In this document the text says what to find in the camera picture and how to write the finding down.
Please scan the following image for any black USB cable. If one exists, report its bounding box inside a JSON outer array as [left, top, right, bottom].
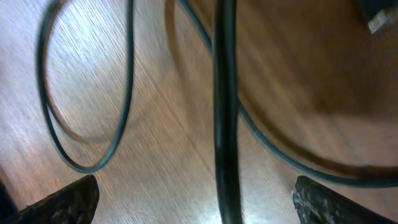
[[35, 0, 135, 174], [177, 0, 398, 189]]

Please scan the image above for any right camera cable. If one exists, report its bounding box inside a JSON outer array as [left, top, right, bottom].
[[212, 0, 243, 224]]

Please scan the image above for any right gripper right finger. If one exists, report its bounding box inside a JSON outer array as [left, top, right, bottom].
[[292, 175, 395, 224]]

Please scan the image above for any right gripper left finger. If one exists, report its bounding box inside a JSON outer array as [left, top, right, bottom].
[[1, 174, 100, 224]]

